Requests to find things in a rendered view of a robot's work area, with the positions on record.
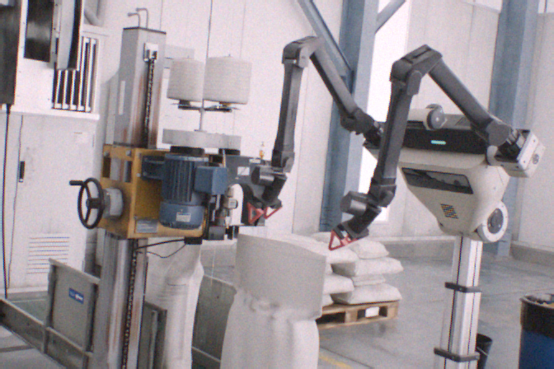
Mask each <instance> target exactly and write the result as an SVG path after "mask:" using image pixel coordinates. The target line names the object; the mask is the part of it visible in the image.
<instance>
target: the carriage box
mask: <svg viewBox="0 0 554 369"><path fill-rule="evenodd" d="M166 153H174V152H170V148H159V147H157V150H154V149H142V148H135V149H131V148H124V147H113V146H112V144H104V145H102V154H101V174H100V184H101V188H102V189H109V188H113V189H118V190H120V191H121V193H122V194H123V198H124V208H123V212H122V213H121V215H120V216H119V218H116V219H103V218H102V219H101V220H100V222H99V224H98V225H97V227H96V228H102V229H106V230H108V231H113V233H114V232H115V234H119V235H122V236H126V238H166V237H200V236H201V235H202V234H203V232H204V230H205V225H206V217H207V208H204V215H203V222H202V225H201V226H200V227H199V228H198V229H194V230H181V229H172V228H168V227H164V226H163V225H162V224H161V222H160V218H158V217H160V205H161V201H162V200H164V198H163V197H162V196H161V194H162V180H141V168H142V159H143V155H153V156H165V154H166ZM202 157H208V159H209V162H212V158H213V154H212V153H205V156H202ZM111 158H115V159H120V160H126V161H132V162H133V168H132V178H131V183H127V182H123V181H118V180H111V179H110V164H111ZM138 220H158V221H157V231H153V232H137V221H138Z"/></svg>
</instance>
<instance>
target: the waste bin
mask: <svg viewBox="0 0 554 369"><path fill-rule="evenodd" d="M519 300H520V301H521V302H522V304H521V315H520V325H521V332H520V343H519V363H518V369H554V308H553V307H552V306H545V305H541V304H543V303H546V304H550V303H553V302H554V293H548V292H525V293H522V294H521V295H519Z"/></svg>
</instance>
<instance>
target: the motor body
mask: <svg viewBox="0 0 554 369"><path fill-rule="evenodd" d="M165 158H166V159H164V166H163V176H162V194H161V196H162V197H163V198H164V200H162V201H161V205H160V217H158V218H160V222H161V224H162V225H163V226H164V227H168V228H172V229H181V230H194V229H198V228H199V227H200V226H201V225H202V222H203V215H204V208H205V206H204V205H203V204H202V203H201V199H202V196H205V195H206V194H205V193H201V192H195V187H194V184H195V169H196V167H197V166H209V163H208V161H209V159H208V157H201V156H184V154H175V153H166V154H165Z"/></svg>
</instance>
